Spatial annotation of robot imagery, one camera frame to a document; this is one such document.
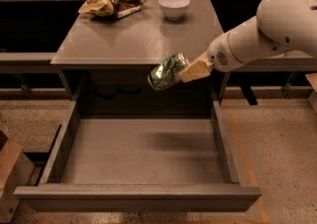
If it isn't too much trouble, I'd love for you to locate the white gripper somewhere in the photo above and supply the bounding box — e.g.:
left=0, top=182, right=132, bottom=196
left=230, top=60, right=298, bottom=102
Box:
left=178, top=33, right=242, bottom=83

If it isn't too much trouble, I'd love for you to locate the white ceramic bowl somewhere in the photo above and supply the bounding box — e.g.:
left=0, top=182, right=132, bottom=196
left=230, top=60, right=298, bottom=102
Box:
left=158, top=0, right=190, bottom=20

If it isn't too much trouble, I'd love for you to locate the open grey top drawer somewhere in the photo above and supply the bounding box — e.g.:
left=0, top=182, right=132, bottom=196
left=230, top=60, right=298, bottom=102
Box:
left=15, top=100, right=262, bottom=212

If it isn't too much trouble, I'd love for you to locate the brown chip bag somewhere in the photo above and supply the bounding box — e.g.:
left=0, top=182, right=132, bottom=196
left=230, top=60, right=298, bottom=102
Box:
left=78, top=0, right=148, bottom=19

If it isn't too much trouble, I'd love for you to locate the grey metal frame rail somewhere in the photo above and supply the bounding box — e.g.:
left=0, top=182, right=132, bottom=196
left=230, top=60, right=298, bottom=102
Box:
left=0, top=53, right=59, bottom=73

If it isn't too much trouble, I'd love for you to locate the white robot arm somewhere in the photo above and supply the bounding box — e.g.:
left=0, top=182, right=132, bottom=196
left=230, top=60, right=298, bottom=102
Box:
left=178, top=0, right=317, bottom=82

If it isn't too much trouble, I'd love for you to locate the cardboard box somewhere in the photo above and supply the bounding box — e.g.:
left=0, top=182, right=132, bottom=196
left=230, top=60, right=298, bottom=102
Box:
left=0, top=131, right=35, bottom=224

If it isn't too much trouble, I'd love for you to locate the grey drawer cabinet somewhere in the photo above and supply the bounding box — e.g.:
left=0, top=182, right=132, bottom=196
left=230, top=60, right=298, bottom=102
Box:
left=52, top=0, right=223, bottom=114

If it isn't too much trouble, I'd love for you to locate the crushed green soda can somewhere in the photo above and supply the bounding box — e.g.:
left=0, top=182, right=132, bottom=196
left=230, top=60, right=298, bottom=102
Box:
left=148, top=53, right=189, bottom=91

